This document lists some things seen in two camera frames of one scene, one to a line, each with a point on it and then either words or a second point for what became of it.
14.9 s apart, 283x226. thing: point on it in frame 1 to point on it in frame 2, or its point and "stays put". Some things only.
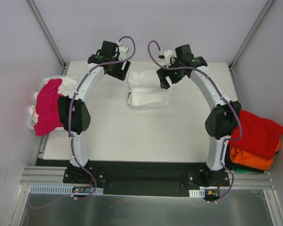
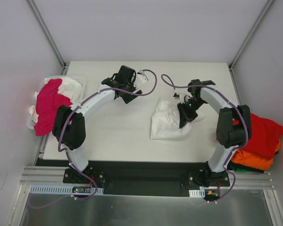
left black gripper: [119, 71] to [129, 94]
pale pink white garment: [67, 86] stays put
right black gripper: [163, 78] to [186, 115]
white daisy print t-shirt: [145, 89] to [165, 123]
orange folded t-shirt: [242, 157] stays put
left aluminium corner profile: [48, 35] stays put
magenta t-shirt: [46, 107] stays put
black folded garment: [229, 164] stays put
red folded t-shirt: [259, 136] stays put
